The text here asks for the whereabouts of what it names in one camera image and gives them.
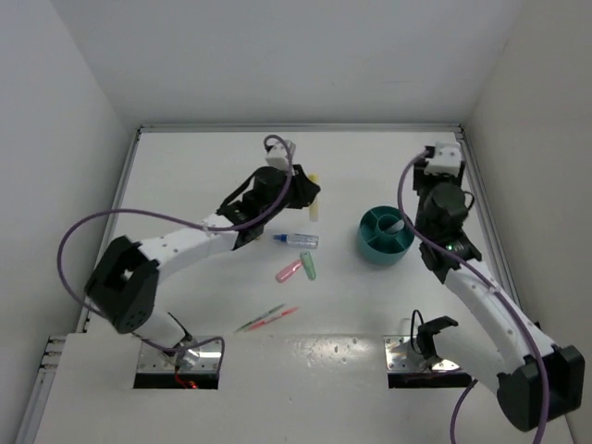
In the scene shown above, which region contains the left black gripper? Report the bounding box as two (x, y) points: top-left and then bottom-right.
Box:
(261, 164), (319, 222)

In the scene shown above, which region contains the white item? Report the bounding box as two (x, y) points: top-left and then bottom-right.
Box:
(388, 220), (405, 234)

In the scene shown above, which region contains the yellow highlighter marker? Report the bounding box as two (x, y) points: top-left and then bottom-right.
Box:
(308, 174), (319, 222)

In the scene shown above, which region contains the clear spray bottle blue cap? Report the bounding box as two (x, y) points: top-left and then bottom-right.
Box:
(273, 233), (319, 249)

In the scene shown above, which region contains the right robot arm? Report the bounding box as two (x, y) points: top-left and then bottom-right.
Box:
(413, 160), (586, 432)

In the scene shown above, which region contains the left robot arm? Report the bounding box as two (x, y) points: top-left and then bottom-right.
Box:
(84, 165), (320, 355)

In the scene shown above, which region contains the teal round divided container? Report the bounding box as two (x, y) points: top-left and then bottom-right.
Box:
(357, 205), (414, 266)

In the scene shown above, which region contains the pink highlighter marker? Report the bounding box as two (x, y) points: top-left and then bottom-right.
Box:
(275, 259), (302, 283)

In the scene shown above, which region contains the green highlighter marker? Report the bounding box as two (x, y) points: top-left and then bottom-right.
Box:
(300, 251), (317, 281)

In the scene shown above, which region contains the green thin pen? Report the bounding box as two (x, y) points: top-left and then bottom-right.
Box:
(233, 303), (286, 334)

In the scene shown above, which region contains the red thin pen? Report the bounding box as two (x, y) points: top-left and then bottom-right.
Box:
(246, 307), (300, 331)

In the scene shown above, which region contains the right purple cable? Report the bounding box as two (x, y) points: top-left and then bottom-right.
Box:
(397, 147), (551, 444)

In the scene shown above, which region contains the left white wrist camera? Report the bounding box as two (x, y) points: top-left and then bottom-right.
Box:
(265, 140), (296, 171)

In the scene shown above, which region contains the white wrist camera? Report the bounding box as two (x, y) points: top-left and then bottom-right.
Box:
(265, 140), (296, 171)
(424, 142), (463, 178)

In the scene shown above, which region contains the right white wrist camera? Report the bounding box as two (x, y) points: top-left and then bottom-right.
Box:
(424, 142), (463, 178)

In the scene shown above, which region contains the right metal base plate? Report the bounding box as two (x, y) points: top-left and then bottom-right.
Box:
(383, 335), (461, 375)

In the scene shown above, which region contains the metal base plate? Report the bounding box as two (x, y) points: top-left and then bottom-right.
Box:
(136, 337), (222, 376)
(383, 335), (461, 375)

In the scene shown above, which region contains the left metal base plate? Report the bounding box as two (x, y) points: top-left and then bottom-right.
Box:
(136, 337), (222, 376)

